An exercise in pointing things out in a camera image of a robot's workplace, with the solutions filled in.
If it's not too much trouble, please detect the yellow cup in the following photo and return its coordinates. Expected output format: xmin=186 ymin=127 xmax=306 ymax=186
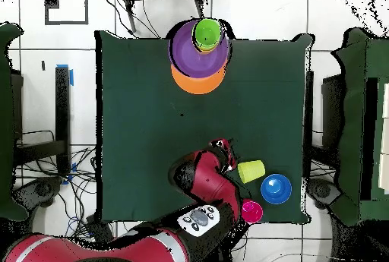
xmin=237 ymin=159 xmax=267 ymax=185

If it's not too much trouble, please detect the large orange bowl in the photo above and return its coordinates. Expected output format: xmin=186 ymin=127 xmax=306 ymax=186
xmin=170 ymin=62 xmax=227 ymax=96

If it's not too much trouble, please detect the purple bowl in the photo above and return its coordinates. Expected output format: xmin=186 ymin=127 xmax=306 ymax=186
xmin=168 ymin=20 xmax=230 ymax=80

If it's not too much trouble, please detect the blue bowl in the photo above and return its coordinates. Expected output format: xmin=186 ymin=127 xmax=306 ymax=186
xmin=260 ymin=173 xmax=293 ymax=206

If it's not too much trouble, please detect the red cup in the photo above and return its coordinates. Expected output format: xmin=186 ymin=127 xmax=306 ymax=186
xmin=241 ymin=200 xmax=264 ymax=225

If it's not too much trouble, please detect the dark green table cloth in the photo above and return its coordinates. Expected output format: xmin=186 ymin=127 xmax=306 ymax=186
xmin=95 ymin=30 xmax=314 ymax=225

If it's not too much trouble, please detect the dark office chair base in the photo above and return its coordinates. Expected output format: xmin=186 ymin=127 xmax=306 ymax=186
xmin=308 ymin=178 xmax=343 ymax=210
xmin=13 ymin=175 xmax=63 ymax=209

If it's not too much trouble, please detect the blue tape strip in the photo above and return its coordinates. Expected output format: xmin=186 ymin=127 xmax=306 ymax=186
xmin=55 ymin=64 xmax=74 ymax=87
xmin=61 ymin=162 xmax=77 ymax=186

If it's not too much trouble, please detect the black metal stand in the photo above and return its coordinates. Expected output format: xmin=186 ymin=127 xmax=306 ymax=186
xmin=13 ymin=65 xmax=71 ymax=178

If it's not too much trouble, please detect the tangle of cables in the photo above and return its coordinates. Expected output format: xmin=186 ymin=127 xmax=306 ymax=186
xmin=14 ymin=129 xmax=122 ymax=238

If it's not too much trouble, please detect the black square frame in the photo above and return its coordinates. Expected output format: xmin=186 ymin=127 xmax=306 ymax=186
xmin=44 ymin=0 xmax=90 ymax=27

